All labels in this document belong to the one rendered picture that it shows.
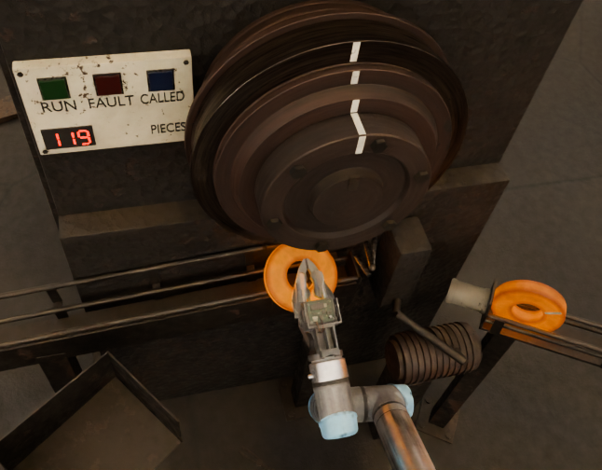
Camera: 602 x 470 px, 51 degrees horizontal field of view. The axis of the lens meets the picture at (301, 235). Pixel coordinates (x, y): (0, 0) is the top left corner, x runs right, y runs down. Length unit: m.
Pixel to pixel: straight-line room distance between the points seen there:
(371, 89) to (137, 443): 0.82
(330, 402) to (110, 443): 0.44
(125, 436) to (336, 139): 0.76
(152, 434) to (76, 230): 0.43
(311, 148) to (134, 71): 0.31
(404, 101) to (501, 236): 1.65
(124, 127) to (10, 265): 1.32
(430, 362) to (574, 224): 1.32
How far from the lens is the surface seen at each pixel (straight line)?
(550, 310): 1.46
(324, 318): 1.25
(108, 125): 1.10
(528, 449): 2.16
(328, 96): 0.90
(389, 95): 0.94
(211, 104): 0.95
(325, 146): 0.89
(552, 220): 2.70
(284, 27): 0.93
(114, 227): 1.26
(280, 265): 1.32
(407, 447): 1.25
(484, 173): 1.46
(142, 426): 1.35
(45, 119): 1.09
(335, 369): 1.26
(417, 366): 1.55
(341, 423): 1.26
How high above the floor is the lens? 1.86
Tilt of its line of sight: 53 degrees down
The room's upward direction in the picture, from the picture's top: 10 degrees clockwise
